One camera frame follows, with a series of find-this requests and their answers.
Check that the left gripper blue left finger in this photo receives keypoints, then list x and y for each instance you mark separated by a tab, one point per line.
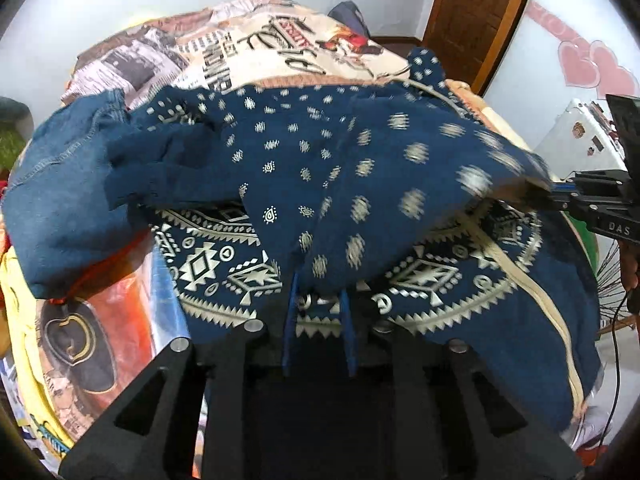
290	325

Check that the printed newspaper pattern bedspread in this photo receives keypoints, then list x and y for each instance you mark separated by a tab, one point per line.
149	393

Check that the navy patterned hooded garment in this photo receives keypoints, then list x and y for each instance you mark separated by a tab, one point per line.
390	196

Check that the blue denim garment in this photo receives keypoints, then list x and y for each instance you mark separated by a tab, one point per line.
55	207

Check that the white suitcase with stickers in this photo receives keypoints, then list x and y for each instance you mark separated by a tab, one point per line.
578	142

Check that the yellow garment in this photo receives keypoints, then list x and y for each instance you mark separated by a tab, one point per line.
34	394

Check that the dark teal cushion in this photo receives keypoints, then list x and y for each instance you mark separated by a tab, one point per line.
14	113

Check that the white sliding wardrobe door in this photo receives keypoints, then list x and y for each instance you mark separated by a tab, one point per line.
562	50

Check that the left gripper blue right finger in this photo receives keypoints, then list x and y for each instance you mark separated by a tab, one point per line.
349	334

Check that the grey blue backpack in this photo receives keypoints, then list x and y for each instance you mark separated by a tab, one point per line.
347	13

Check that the person right hand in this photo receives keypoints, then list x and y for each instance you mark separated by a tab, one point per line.
629	264

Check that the brown wooden wardrobe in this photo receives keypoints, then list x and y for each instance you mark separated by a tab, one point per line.
470	37

